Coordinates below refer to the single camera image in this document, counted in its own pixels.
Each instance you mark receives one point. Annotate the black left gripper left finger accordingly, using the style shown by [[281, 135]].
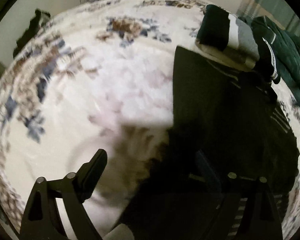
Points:
[[41, 218]]

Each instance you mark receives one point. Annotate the dark green jacket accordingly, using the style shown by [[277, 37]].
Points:
[[286, 47]]

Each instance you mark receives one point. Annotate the dark garment at bed edge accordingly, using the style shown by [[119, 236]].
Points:
[[36, 23]]

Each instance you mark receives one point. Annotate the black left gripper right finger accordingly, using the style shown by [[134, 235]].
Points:
[[232, 197]]

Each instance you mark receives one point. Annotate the black striped sweater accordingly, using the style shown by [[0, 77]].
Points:
[[215, 110]]

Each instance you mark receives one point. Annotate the folded black grey clothes stack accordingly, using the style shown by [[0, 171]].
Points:
[[223, 35]]

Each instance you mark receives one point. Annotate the floral white bed blanket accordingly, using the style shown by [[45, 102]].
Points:
[[100, 76]]

